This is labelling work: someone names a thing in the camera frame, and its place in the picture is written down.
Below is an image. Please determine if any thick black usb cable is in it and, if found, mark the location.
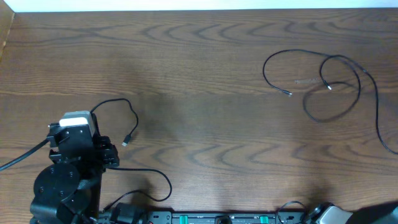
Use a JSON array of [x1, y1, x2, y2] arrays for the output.
[[90, 98, 174, 214]]

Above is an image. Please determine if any right camera cable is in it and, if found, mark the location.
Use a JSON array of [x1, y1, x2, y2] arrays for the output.
[[275, 200, 307, 218]]

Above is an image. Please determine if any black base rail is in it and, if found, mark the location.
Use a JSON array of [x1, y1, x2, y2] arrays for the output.
[[99, 202, 308, 224]]

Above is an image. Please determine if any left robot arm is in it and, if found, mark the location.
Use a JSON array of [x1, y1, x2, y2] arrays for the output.
[[30, 111, 119, 224]]

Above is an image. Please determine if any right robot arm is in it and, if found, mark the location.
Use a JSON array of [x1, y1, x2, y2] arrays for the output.
[[303, 202, 397, 224]]

